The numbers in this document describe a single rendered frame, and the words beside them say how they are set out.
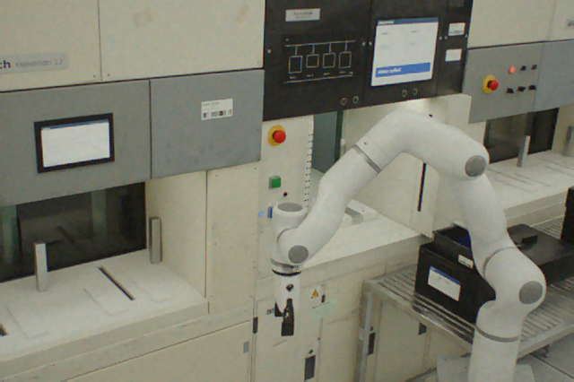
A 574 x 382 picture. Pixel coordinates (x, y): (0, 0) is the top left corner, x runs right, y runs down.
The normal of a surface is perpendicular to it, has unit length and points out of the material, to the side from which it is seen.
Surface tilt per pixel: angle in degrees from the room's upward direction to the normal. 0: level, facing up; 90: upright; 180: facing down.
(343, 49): 90
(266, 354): 90
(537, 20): 90
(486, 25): 90
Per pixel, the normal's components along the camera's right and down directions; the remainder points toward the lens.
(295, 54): 0.59, 0.31
